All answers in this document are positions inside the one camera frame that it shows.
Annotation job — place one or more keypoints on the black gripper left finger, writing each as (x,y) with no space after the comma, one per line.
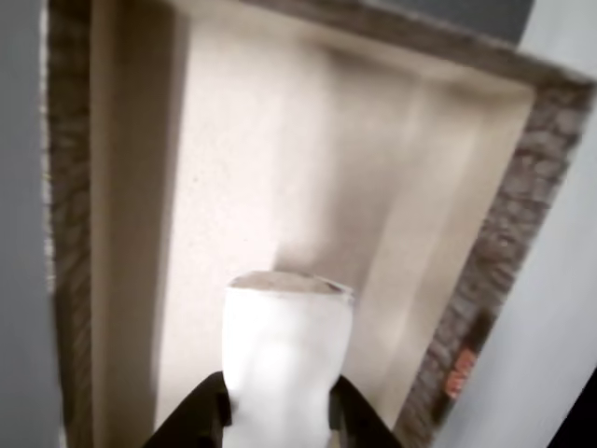
(196,420)

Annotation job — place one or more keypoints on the white eraser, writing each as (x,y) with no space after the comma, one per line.
(284,350)

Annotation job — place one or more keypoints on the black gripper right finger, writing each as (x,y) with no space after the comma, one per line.
(359,429)

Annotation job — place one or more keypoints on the bark print cardboard box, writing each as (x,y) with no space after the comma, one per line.
(303,140)

